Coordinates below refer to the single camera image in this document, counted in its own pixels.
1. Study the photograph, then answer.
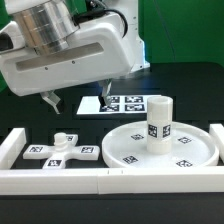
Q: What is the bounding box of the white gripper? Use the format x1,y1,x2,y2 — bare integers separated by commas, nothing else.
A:
0,21,135,114

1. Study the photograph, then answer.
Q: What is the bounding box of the white marker sheet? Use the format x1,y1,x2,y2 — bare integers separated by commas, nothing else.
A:
76,94,163,116

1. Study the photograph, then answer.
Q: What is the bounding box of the white left fence bar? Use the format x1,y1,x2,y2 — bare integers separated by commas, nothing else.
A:
0,128,27,170

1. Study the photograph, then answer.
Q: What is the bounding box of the white fence bar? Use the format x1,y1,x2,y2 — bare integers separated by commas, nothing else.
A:
0,128,27,170
209,123,224,163
0,166,224,195

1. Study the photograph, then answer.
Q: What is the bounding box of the white right fence bar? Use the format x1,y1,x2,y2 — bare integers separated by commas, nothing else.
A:
209,123,224,163

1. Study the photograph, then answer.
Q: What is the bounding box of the white cross table base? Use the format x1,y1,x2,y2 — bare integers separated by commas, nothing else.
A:
23,132,100,169

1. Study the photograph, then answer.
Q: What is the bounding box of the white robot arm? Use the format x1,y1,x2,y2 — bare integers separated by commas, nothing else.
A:
0,0,150,113

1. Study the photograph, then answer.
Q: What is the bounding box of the white round table top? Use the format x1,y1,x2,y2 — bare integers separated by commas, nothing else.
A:
102,121,219,168

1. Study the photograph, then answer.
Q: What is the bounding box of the white front fence bar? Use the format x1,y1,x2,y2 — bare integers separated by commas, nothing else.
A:
0,166,224,195

